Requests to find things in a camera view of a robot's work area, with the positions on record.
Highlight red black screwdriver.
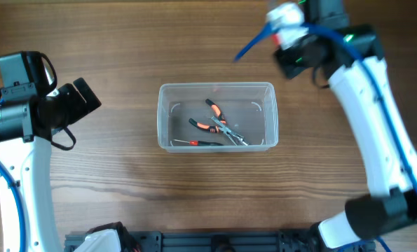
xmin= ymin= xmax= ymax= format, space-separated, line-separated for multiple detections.
xmin=173 ymin=139 xmax=222 ymax=146

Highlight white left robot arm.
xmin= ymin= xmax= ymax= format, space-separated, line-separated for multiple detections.
xmin=0 ymin=78 xmax=101 ymax=251

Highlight orange black needle-nose pliers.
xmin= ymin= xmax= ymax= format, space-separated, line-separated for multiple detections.
xmin=189 ymin=99 xmax=228 ymax=134

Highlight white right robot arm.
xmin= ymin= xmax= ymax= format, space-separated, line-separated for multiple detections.
xmin=270 ymin=23 xmax=417 ymax=251

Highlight clear plastic container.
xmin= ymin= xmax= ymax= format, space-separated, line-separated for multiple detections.
xmin=157 ymin=82 xmax=279 ymax=153

